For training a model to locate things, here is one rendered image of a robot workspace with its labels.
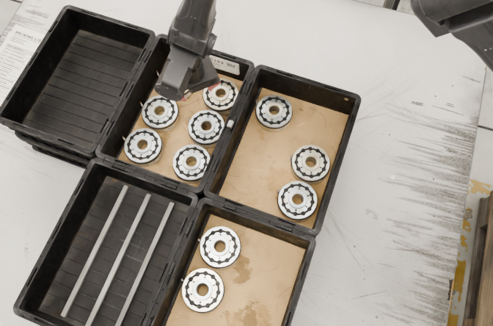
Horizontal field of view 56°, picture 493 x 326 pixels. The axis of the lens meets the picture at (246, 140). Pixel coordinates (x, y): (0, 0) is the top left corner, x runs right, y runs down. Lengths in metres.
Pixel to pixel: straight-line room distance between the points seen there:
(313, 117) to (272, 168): 0.19
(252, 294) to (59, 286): 0.48
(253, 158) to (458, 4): 0.79
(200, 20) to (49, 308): 0.82
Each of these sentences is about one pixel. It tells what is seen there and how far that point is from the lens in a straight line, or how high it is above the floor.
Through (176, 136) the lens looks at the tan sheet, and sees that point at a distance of 1.32.
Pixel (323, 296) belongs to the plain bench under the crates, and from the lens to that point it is 1.35.
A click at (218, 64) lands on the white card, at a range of 1.35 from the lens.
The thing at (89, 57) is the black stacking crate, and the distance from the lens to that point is 1.52.
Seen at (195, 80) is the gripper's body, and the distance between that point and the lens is 1.00.
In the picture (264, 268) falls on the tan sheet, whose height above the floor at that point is 0.83.
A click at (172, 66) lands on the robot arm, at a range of 0.90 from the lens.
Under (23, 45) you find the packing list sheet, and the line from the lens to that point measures 1.79.
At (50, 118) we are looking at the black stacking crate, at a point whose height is 0.83.
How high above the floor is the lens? 2.03
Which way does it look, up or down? 68 degrees down
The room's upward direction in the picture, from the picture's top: 3 degrees counter-clockwise
